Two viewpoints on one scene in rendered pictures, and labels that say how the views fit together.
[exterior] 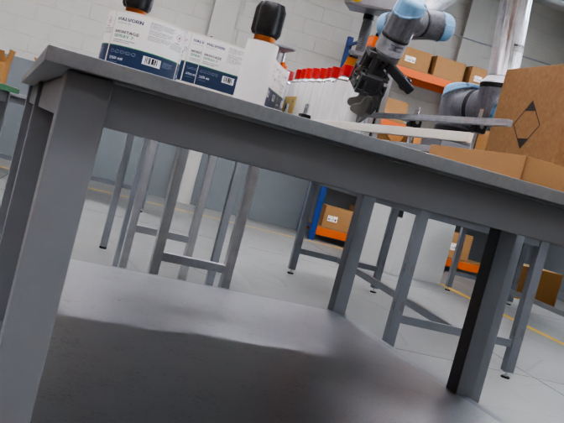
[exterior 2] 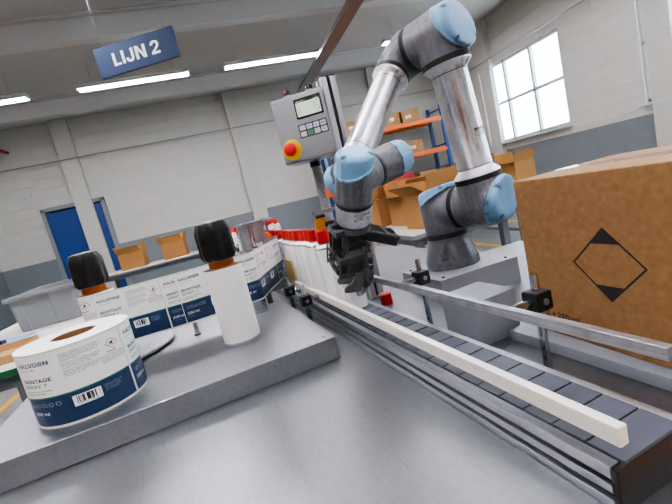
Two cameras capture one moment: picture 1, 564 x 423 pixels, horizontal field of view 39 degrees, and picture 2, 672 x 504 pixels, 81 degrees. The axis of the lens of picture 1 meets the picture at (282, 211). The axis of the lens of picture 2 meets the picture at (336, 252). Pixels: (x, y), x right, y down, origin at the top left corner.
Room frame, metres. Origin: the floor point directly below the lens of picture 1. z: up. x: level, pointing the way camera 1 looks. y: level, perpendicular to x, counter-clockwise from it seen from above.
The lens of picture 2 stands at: (1.26, -0.11, 1.17)
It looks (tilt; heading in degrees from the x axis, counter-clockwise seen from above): 8 degrees down; 0
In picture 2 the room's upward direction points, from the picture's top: 14 degrees counter-clockwise
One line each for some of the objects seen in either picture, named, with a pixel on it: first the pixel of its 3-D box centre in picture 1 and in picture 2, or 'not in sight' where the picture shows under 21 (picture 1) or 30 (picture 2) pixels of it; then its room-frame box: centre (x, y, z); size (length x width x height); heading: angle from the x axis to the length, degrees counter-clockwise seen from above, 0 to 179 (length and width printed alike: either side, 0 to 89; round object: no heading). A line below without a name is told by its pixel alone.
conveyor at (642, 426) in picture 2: not in sight; (336, 305); (2.36, -0.07, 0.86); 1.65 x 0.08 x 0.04; 20
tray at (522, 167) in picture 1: (531, 178); not in sight; (1.43, -0.41, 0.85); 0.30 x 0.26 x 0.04; 20
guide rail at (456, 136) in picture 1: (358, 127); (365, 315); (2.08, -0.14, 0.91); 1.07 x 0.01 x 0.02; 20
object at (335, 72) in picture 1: (329, 101); (319, 263); (2.42, -0.05, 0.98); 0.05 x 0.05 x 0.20
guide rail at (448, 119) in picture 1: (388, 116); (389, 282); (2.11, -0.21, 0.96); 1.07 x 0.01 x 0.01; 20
